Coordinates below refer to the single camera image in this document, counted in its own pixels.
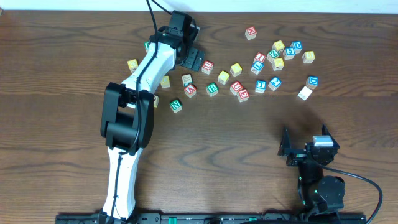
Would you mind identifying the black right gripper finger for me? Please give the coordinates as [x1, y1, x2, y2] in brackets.
[279, 127, 292, 155]
[322, 124, 338, 145]

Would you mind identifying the yellow O block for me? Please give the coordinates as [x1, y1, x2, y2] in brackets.
[160, 75, 170, 88]

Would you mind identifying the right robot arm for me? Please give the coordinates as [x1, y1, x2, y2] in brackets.
[277, 126, 345, 222]

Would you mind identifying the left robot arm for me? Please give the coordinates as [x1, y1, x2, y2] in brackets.
[98, 11, 205, 223]

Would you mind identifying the green F block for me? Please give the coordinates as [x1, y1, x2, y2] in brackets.
[144, 42, 150, 53]

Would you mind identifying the plain white block right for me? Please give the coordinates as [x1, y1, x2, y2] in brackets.
[297, 86, 313, 101]

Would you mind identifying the red U block upper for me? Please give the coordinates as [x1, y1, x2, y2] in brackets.
[201, 60, 214, 75]

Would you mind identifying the red u block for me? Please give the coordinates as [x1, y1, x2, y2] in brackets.
[201, 60, 214, 75]
[229, 81, 243, 96]

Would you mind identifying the blue D block right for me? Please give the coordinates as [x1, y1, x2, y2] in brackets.
[305, 76, 319, 90]

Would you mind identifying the blue d block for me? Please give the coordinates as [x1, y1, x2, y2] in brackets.
[305, 76, 319, 90]
[290, 41, 303, 54]

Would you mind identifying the yellow block far left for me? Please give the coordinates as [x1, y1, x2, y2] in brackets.
[127, 59, 139, 73]

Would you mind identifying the red A block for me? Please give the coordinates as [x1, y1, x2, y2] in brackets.
[184, 83, 197, 98]

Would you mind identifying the yellow block centre lower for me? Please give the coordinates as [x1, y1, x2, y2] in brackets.
[218, 70, 230, 85]

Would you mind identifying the blue 2 block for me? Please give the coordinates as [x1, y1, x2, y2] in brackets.
[268, 77, 282, 91]

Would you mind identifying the blue T block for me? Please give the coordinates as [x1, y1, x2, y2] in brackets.
[255, 80, 267, 93]

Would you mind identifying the red E block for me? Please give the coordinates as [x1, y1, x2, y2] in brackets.
[237, 88, 249, 102]

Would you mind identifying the yellow block centre upper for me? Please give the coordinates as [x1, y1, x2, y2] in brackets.
[230, 63, 243, 77]

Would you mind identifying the green B block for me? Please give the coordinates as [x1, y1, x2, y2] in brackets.
[206, 82, 219, 97]

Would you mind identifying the red block top right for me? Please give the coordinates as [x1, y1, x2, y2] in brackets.
[245, 26, 257, 40]

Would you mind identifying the monkey picture block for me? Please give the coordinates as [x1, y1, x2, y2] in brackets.
[154, 95, 159, 108]

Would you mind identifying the red U block lower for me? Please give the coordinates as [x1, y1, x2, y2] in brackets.
[229, 81, 243, 96]

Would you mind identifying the green N block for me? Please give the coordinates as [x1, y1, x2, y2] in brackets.
[170, 99, 182, 113]

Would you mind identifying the yellow 8 block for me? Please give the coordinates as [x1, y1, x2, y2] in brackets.
[302, 51, 315, 64]

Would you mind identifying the yellow block under Z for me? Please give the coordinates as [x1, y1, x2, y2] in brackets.
[272, 58, 284, 71]

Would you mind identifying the red I block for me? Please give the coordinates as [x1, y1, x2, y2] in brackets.
[253, 52, 266, 63]

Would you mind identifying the blue L block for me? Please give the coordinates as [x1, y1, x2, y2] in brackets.
[251, 60, 264, 75]

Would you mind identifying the blue 5 block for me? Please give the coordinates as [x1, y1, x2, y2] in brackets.
[283, 47, 295, 60]

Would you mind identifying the green Z block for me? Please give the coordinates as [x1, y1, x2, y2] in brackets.
[266, 49, 280, 63]

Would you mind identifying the blue D block upper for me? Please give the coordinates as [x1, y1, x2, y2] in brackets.
[290, 41, 303, 54]

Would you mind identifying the yellow block above Z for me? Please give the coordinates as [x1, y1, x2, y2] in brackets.
[272, 40, 285, 53]

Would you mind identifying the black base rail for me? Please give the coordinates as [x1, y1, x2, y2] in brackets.
[55, 212, 366, 224]

